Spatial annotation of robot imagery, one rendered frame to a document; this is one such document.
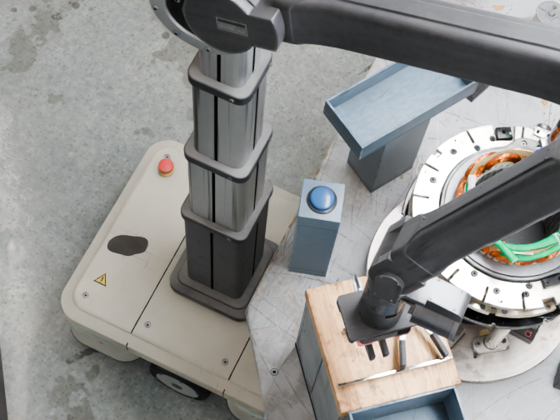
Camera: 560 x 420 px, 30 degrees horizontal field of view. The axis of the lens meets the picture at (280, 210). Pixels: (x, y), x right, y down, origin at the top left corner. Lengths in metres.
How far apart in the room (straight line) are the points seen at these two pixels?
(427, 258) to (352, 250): 0.79
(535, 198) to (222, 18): 0.35
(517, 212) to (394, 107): 0.78
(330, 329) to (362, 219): 0.43
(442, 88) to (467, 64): 0.92
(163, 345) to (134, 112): 0.81
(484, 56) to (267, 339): 1.06
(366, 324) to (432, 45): 0.55
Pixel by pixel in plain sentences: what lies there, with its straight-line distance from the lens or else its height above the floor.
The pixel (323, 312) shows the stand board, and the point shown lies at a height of 1.07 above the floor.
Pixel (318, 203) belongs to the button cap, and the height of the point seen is 1.04.
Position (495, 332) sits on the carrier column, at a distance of 1.84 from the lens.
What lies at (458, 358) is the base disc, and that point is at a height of 0.80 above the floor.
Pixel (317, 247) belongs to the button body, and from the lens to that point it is 1.81.
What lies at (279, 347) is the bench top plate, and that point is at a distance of 1.89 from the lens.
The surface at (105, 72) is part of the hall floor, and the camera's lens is 3.05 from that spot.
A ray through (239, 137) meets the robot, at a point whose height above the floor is 1.04.
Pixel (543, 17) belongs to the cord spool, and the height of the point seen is 0.86.
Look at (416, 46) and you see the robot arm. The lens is 0.94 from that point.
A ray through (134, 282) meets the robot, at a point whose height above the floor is 0.26.
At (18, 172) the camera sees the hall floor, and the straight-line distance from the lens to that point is 2.93.
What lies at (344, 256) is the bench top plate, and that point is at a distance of 1.95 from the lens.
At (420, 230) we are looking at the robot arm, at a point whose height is 1.52.
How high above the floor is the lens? 2.58
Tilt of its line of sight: 66 degrees down
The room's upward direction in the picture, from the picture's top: 8 degrees clockwise
